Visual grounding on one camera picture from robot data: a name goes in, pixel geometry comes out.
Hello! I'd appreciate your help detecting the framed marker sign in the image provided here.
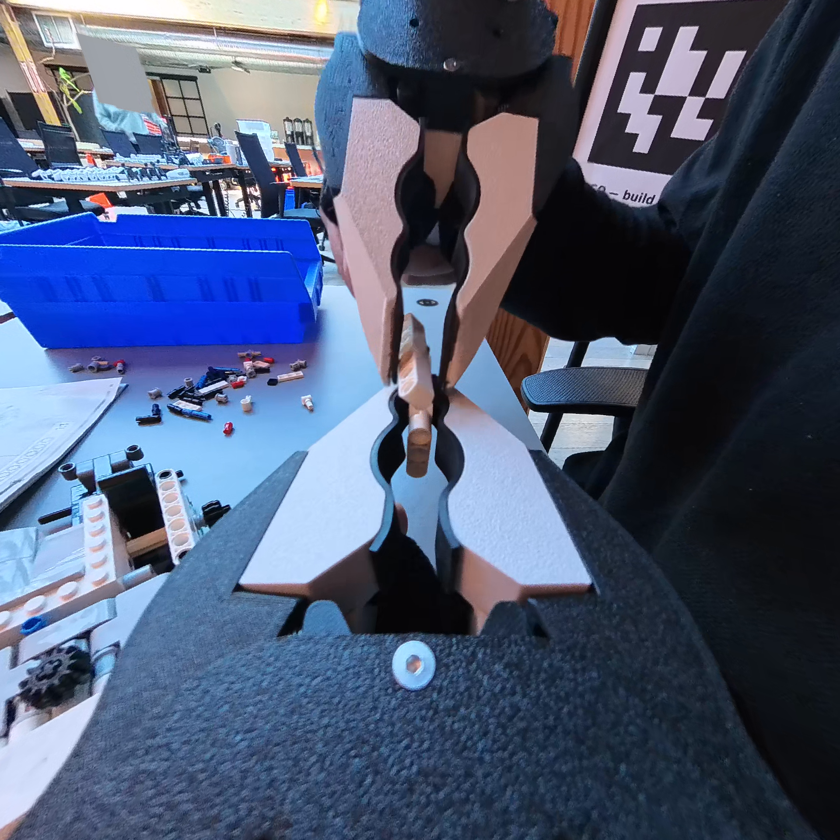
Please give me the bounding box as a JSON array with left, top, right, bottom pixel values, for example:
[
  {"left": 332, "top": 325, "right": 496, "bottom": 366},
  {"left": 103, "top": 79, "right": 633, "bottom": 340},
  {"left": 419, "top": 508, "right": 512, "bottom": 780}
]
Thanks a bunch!
[{"left": 572, "top": 0, "right": 791, "bottom": 212}]

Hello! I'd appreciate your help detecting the black mesh office chair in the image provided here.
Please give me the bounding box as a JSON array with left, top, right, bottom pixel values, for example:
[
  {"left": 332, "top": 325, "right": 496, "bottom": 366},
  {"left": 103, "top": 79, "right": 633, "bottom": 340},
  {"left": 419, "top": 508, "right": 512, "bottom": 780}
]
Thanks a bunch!
[{"left": 520, "top": 340, "right": 652, "bottom": 455}]

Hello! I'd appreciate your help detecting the thin white lego beam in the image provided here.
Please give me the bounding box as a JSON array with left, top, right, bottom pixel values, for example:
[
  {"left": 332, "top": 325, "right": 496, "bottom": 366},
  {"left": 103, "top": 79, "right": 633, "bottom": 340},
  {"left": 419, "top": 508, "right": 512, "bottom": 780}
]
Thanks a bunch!
[{"left": 392, "top": 312, "right": 438, "bottom": 421}]

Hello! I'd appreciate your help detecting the silver ventilation duct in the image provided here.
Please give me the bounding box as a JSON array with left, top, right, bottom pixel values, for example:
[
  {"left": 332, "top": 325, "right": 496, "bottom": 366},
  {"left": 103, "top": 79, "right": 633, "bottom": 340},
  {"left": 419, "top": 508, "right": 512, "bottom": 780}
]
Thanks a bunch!
[{"left": 75, "top": 25, "right": 337, "bottom": 70}]

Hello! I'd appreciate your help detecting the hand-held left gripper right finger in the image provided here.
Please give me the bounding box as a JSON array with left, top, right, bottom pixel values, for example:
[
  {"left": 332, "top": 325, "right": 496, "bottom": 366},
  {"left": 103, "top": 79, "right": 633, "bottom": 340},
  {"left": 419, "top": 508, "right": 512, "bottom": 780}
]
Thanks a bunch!
[{"left": 433, "top": 388, "right": 595, "bottom": 636}]

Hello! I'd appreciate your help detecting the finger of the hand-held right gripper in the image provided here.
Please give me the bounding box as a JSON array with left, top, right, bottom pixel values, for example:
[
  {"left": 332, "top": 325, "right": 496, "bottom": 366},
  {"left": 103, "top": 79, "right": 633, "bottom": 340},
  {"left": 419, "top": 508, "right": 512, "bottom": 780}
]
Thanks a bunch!
[
  {"left": 333, "top": 95, "right": 422, "bottom": 387},
  {"left": 438, "top": 112, "right": 540, "bottom": 389}
]

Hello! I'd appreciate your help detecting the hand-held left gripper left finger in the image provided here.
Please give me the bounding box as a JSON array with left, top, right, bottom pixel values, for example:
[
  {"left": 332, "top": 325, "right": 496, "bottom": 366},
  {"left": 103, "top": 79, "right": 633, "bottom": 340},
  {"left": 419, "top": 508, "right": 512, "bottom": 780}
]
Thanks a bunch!
[{"left": 238, "top": 387, "right": 403, "bottom": 634}]

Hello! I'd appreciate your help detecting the lego truck model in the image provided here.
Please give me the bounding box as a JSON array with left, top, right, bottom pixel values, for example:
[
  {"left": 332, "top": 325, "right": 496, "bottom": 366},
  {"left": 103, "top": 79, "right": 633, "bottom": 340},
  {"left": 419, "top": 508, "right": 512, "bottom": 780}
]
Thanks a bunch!
[{"left": 0, "top": 444, "right": 232, "bottom": 746}]

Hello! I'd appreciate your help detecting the blue plastic bin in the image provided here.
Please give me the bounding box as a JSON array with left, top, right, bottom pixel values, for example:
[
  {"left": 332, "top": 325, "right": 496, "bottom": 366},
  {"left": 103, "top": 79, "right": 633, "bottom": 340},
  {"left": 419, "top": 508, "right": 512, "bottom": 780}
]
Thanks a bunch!
[
  {"left": 0, "top": 211, "right": 324, "bottom": 263},
  {"left": 0, "top": 241, "right": 324, "bottom": 350}
]

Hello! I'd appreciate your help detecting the open instruction booklet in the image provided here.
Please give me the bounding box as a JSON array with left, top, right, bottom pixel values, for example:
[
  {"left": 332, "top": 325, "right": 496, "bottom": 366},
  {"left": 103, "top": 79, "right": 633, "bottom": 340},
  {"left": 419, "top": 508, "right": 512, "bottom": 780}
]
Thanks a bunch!
[{"left": 0, "top": 376, "right": 130, "bottom": 514}]

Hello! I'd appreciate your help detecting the person's right hand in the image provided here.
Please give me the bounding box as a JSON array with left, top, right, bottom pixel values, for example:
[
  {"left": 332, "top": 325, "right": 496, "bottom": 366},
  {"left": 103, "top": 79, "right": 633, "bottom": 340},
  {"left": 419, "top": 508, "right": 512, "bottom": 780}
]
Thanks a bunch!
[{"left": 320, "top": 197, "right": 358, "bottom": 298}]

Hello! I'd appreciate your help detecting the pile of small lego pieces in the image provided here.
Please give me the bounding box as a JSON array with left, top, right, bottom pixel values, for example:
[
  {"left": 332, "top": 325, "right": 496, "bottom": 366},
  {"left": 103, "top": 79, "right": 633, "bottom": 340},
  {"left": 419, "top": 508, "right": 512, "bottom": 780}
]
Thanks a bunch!
[{"left": 67, "top": 346, "right": 317, "bottom": 438}]

